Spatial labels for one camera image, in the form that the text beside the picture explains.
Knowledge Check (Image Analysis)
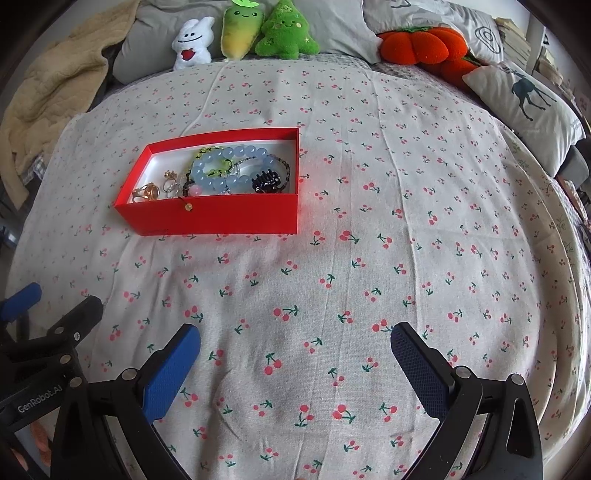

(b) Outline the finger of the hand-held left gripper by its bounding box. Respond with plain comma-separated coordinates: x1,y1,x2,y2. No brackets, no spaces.
0,295,103,370
0,282,42,324

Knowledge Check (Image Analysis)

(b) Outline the beige quilted blanket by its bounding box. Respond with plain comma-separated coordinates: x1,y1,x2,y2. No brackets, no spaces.
0,8,139,208

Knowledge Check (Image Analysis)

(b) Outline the cherry print bed sheet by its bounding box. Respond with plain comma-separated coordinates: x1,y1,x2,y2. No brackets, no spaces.
0,58,591,480

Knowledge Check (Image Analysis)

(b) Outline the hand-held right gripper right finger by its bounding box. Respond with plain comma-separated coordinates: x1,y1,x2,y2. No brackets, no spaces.
390,322,544,480

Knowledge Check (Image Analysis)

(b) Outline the orange pumpkin plush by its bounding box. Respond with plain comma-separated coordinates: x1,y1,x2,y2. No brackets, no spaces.
376,25,469,65
418,55,481,90

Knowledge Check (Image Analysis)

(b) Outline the grey printed pillow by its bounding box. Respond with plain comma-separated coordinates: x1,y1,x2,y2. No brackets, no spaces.
362,0,504,63

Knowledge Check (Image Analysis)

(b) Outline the white deer print pillow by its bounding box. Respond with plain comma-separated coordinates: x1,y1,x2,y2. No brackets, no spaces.
462,62,586,177

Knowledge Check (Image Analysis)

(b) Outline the green bead bracelet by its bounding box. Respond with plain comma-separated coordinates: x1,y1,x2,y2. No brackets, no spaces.
193,146,236,178

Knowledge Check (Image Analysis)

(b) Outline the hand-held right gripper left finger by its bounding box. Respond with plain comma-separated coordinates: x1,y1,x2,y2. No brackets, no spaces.
46,323,201,480

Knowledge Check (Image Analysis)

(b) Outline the blue bead bracelet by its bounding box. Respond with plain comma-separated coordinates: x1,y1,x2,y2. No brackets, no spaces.
190,144,278,195

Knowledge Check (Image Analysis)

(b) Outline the red cardboard box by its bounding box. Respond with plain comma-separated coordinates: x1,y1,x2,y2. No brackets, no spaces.
115,127,301,237

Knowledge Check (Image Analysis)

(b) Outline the plain grey pillow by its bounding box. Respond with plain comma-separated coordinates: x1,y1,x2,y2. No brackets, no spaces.
113,0,370,84

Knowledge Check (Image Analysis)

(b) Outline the green tree plush toy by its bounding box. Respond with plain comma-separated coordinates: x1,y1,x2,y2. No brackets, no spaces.
255,0,320,60

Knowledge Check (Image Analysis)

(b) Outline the dark bead bracelet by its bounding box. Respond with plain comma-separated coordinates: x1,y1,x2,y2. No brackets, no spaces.
267,154,293,192

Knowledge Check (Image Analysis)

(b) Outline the white rabbit plush toy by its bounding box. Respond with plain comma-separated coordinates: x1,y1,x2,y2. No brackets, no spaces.
172,17,215,71

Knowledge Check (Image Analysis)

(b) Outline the yellow green carrot plush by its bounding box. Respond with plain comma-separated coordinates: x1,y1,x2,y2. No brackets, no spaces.
221,0,265,60

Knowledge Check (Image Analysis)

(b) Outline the stack of books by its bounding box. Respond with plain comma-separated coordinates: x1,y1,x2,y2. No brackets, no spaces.
494,16,532,65

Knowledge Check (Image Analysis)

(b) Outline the black hair claw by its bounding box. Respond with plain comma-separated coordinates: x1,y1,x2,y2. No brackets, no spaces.
252,170,282,193

